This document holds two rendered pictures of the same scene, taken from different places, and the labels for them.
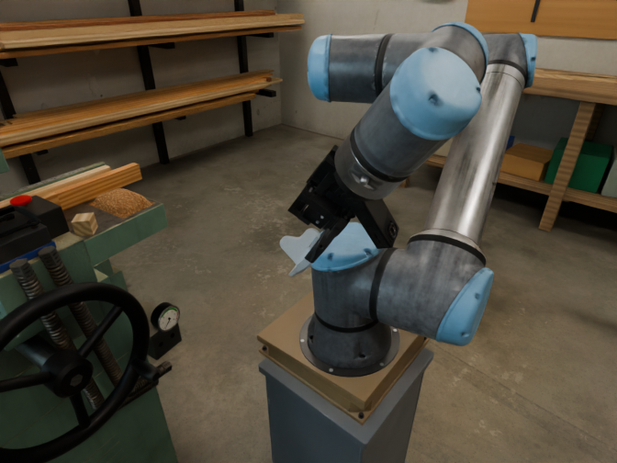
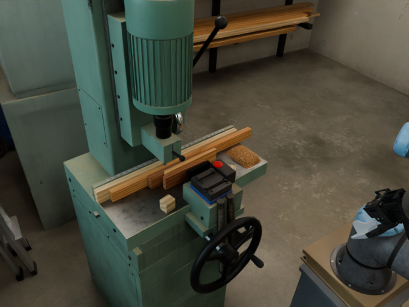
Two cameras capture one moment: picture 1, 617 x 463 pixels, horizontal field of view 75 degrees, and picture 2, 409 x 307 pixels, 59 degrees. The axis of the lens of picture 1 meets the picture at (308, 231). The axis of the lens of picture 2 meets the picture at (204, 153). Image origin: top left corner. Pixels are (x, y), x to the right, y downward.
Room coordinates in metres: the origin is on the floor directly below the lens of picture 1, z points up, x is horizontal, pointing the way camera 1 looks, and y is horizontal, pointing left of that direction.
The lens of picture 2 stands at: (-0.28, 0.26, 1.74)
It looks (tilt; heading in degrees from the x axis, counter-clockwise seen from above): 38 degrees down; 16
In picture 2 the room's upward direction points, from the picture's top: 3 degrees clockwise
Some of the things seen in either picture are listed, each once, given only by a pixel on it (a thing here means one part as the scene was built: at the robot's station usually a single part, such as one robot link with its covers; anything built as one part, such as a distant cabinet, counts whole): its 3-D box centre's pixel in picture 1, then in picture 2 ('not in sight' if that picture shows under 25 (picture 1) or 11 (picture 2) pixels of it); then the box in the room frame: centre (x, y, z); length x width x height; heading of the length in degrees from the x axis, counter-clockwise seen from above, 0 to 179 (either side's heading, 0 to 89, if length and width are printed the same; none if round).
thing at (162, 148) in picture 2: not in sight; (160, 143); (0.62, 0.67, 1.03); 0.14 x 0.07 x 0.09; 57
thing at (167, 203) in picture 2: not in sight; (167, 203); (0.46, 0.58, 0.92); 0.04 x 0.03 x 0.04; 154
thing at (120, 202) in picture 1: (120, 197); (244, 153); (0.81, 0.42, 0.91); 0.12 x 0.09 x 0.03; 57
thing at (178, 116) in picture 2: not in sight; (171, 119); (0.78, 0.70, 1.02); 0.12 x 0.03 x 0.12; 57
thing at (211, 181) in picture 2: (16, 230); (215, 179); (0.55, 0.46, 0.99); 0.13 x 0.11 x 0.06; 147
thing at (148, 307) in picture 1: (151, 329); (237, 226); (0.75, 0.39, 0.58); 0.12 x 0.08 x 0.08; 57
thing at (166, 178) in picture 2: not in sight; (184, 173); (0.61, 0.58, 0.93); 0.17 x 0.02 x 0.05; 147
